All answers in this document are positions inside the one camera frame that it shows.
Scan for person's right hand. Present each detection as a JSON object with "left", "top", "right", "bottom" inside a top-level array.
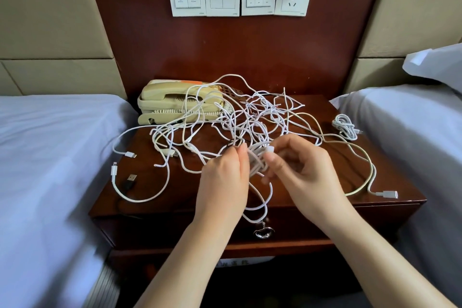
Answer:
[{"left": 261, "top": 134, "right": 355, "bottom": 233}]

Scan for person's left hand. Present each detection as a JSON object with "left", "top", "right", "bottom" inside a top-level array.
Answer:
[{"left": 193, "top": 144, "right": 251, "bottom": 236}]

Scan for cream cable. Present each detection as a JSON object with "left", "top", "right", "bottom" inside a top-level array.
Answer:
[{"left": 318, "top": 134, "right": 378, "bottom": 197}]

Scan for dark wooden drawer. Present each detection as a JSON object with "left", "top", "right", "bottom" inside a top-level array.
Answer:
[{"left": 112, "top": 210, "right": 409, "bottom": 253}]

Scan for tangle of white cables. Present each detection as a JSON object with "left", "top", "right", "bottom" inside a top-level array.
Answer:
[{"left": 148, "top": 73, "right": 399, "bottom": 200}]

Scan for person's left forearm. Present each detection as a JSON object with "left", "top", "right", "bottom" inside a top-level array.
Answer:
[{"left": 136, "top": 219, "right": 239, "bottom": 308}]

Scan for person's right forearm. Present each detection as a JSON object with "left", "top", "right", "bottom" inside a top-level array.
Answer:
[{"left": 321, "top": 206, "right": 456, "bottom": 308}]

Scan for wooden nightstand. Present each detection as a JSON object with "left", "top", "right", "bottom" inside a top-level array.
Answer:
[{"left": 89, "top": 93, "right": 427, "bottom": 308}]

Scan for white crumpled bag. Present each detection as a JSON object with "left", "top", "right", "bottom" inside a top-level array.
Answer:
[{"left": 217, "top": 256, "right": 275, "bottom": 268}]

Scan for small black usb plug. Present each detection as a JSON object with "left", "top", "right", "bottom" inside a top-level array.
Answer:
[{"left": 121, "top": 173, "right": 140, "bottom": 191}]

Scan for right bed white sheet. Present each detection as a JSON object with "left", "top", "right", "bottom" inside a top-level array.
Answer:
[{"left": 331, "top": 84, "right": 462, "bottom": 305}]

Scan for bed white sheet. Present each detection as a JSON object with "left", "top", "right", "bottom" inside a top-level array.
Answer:
[
  {"left": 331, "top": 84, "right": 462, "bottom": 305},
  {"left": 0, "top": 95, "right": 138, "bottom": 308}
]

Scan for left bed white sheet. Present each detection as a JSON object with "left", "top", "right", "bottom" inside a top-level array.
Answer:
[{"left": 0, "top": 95, "right": 138, "bottom": 308}]

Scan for white pillow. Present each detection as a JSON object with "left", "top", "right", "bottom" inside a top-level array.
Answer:
[{"left": 403, "top": 43, "right": 462, "bottom": 94}]

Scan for beige padded headboard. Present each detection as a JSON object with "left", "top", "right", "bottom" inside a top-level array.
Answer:
[
  {"left": 0, "top": 0, "right": 127, "bottom": 98},
  {"left": 345, "top": 0, "right": 462, "bottom": 94}
]

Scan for metal ring drawer handle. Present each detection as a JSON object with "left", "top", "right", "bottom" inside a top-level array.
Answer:
[{"left": 254, "top": 222, "right": 275, "bottom": 240}]

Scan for beige corded telephone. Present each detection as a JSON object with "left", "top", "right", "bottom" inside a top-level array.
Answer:
[{"left": 137, "top": 79, "right": 233, "bottom": 126}]

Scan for dark wooden wall panel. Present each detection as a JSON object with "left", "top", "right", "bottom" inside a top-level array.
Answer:
[{"left": 81, "top": 0, "right": 391, "bottom": 99}]

